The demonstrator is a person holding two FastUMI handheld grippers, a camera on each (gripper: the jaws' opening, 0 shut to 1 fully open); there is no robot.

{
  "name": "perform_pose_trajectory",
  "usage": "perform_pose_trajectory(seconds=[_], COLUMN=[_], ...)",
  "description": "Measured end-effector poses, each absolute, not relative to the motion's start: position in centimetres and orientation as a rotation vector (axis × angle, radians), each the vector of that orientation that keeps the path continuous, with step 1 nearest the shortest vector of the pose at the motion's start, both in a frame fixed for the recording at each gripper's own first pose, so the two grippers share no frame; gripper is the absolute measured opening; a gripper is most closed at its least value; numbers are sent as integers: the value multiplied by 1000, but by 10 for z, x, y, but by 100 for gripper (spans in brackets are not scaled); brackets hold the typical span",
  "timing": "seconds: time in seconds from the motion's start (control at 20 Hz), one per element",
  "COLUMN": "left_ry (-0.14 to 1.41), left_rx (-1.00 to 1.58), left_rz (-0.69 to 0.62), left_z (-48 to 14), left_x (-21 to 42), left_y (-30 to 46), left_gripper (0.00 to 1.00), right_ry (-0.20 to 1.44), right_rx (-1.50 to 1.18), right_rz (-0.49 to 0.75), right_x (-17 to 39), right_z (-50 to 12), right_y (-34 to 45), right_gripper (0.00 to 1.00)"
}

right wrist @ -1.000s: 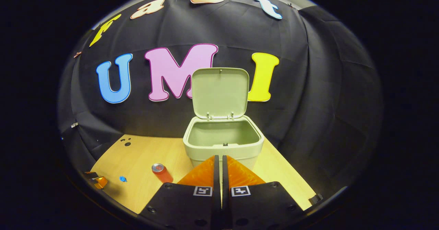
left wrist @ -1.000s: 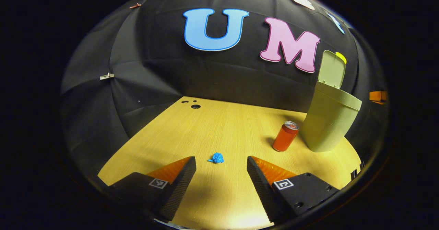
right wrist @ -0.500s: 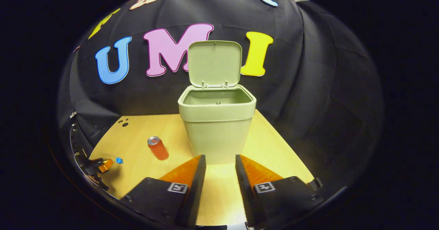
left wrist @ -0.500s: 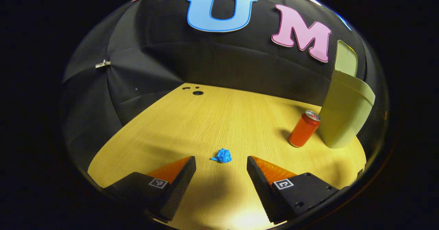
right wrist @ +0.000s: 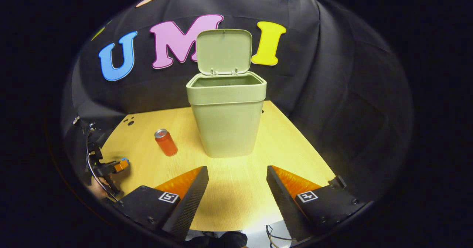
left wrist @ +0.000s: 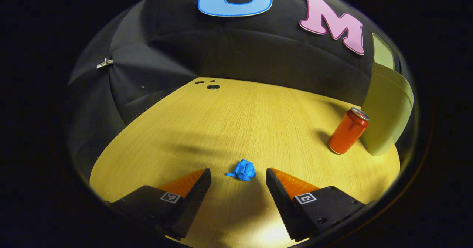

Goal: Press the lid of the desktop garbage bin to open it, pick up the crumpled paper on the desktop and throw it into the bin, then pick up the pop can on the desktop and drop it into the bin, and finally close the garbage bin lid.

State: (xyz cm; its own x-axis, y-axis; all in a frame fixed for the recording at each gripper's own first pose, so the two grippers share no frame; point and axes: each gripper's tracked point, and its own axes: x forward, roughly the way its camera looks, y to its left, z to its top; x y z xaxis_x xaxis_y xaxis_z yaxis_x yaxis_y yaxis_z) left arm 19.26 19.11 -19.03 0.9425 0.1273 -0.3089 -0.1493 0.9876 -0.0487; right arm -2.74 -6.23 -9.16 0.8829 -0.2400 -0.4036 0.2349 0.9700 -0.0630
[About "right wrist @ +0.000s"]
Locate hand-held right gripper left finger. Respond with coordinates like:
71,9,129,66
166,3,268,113
120,166,210,241

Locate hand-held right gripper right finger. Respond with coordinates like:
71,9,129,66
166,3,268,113
266,166,367,241

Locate red pop can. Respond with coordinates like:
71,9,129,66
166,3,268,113
154,129,178,157

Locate pale green desktop garbage bin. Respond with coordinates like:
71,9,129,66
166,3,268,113
186,29,267,158

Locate wooden desktop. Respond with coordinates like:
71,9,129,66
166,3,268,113
92,100,337,234

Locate person's dark clothing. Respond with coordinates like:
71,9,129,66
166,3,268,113
185,231,249,248

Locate black backdrop cloth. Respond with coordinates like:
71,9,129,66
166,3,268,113
61,0,412,204

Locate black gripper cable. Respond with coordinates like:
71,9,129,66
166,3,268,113
85,122,123,205

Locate thin black cable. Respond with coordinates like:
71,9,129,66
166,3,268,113
265,224,296,248

